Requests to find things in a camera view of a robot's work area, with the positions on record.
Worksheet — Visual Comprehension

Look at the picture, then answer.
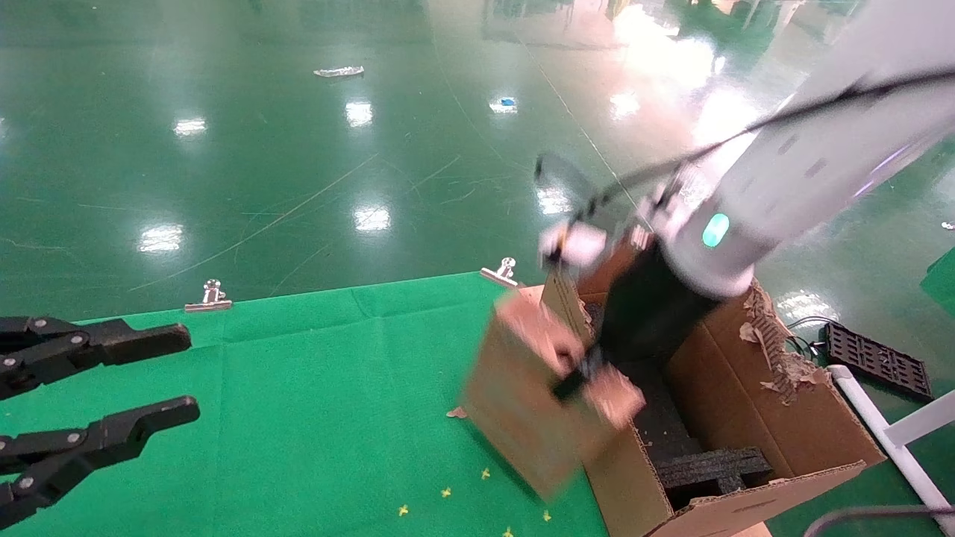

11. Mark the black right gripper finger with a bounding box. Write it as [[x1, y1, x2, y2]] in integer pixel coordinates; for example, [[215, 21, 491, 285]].
[[552, 349, 607, 401]]

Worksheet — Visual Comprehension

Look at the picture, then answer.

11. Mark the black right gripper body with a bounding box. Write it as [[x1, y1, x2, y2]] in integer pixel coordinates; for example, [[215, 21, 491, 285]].
[[595, 240, 721, 368]]

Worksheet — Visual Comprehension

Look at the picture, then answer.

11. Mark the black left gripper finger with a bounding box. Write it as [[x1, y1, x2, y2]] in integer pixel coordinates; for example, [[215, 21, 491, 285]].
[[0, 316, 193, 402], [0, 395, 201, 530]]

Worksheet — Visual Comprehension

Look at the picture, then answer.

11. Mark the small brown cardboard box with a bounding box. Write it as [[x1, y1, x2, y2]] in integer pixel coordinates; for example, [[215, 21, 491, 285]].
[[464, 286, 647, 503]]

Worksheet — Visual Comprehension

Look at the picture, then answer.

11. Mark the large open cardboard carton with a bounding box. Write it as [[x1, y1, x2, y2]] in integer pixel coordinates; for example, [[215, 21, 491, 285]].
[[541, 239, 887, 537]]

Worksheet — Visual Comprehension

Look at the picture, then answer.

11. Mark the silver binder clip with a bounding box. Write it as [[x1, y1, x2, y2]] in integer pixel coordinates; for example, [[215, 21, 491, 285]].
[[480, 257, 521, 289], [184, 279, 233, 313]]

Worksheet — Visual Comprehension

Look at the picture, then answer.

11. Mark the green table cloth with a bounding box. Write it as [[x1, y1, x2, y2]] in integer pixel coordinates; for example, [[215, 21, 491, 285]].
[[0, 272, 609, 537]]

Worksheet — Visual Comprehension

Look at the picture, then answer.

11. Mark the black foam insert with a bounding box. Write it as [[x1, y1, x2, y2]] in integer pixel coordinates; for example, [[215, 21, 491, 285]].
[[630, 362, 774, 512]]

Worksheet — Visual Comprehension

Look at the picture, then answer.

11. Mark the black perforated plastic tray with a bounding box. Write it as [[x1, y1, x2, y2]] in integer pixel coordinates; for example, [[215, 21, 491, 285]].
[[823, 321, 934, 403]]

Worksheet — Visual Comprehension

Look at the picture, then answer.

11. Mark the green floor object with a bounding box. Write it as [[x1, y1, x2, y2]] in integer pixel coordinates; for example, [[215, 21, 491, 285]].
[[920, 246, 955, 318]]

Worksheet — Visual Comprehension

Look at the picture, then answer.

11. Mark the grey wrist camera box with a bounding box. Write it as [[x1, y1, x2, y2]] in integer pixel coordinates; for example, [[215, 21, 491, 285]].
[[539, 222, 610, 269]]

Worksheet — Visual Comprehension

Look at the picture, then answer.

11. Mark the black braided cable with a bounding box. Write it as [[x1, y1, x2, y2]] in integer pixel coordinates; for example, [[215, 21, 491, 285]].
[[533, 67, 955, 224]]

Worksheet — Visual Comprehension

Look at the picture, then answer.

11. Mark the white tube frame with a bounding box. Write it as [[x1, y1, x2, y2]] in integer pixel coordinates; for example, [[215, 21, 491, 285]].
[[828, 364, 955, 535]]

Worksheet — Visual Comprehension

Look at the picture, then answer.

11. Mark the dark smooth cable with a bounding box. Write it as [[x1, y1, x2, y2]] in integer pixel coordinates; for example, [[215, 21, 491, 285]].
[[802, 505, 955, 537]]

